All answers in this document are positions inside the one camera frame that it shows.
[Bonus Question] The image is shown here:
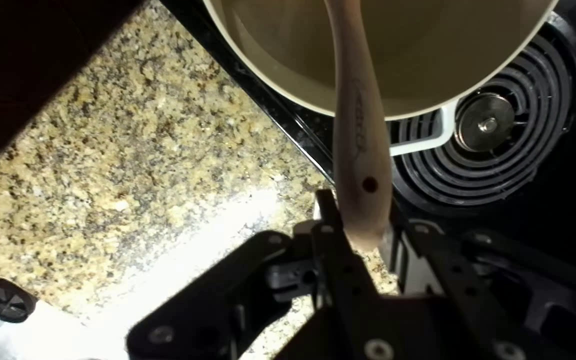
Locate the black screw knob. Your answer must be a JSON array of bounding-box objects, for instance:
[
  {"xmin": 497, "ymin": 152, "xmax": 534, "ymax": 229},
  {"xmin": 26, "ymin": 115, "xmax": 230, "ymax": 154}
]
[{"xmin": 0, "ymin": 277, "xmax": 37, "ymax": 323}]

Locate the white cooking pot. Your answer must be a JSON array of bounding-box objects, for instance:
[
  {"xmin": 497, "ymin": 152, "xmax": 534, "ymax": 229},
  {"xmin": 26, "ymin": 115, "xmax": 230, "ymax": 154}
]
[{"xmin": 202, "ymin": 0, "xmax": 559, "ymax": 156}]

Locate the black electric stove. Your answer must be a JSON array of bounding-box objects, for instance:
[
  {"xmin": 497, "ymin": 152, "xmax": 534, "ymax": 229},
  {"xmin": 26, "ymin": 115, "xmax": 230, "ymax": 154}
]
[{"xmin": 163, "ymin": 0, "xmax": 576, "ymax": 262}]

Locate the wooden cooking spatula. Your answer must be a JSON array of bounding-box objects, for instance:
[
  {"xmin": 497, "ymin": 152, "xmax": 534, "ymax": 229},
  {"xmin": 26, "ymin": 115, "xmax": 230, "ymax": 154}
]
[{"xmin": 325, "ymin": 0, "xmax": 392, "ymax": 250}]

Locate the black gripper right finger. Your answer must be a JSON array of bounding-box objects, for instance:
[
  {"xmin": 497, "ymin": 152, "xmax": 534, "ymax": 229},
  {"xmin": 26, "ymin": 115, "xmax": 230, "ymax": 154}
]
[{"xmin": 386, "ymin": 210, "xmax": 576, "ymax": 360}]

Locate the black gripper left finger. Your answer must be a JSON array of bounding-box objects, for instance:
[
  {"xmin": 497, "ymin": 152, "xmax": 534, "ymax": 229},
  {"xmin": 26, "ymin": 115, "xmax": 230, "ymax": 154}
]
[{"xmin": 126, "ymin": 189, "xmax": 381, "ymax": 360}]

